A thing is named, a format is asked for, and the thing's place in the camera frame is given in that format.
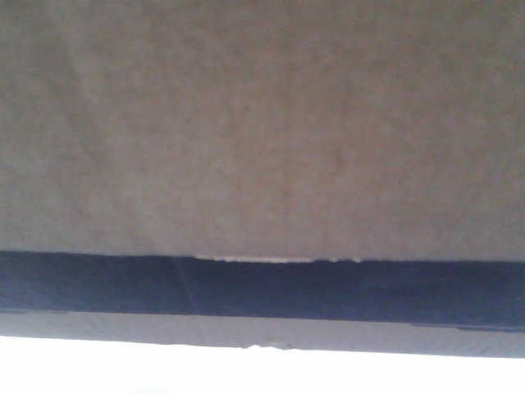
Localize brown cardboard box black print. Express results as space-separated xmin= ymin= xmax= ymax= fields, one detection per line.
xmin=1 ymin=1 xmax=524 ymax=358

